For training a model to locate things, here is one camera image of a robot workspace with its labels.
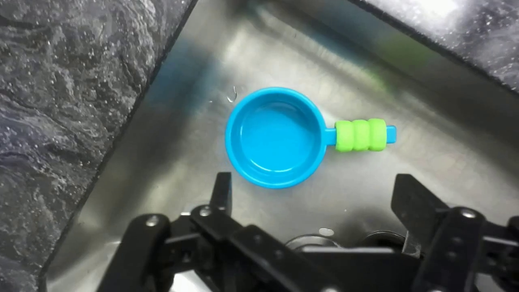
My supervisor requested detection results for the stainless steel sink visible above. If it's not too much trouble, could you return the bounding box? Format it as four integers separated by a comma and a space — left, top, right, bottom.
43, 0, 519, 292

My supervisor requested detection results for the blue pan green handle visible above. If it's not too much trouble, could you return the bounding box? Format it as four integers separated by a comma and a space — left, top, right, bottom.
223, 87, 397, 188

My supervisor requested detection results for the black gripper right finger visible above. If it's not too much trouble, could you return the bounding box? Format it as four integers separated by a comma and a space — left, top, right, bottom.
391, 173, 519, 292

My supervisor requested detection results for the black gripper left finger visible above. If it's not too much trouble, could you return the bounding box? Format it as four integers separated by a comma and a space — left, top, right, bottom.
97, 171, 303, 292

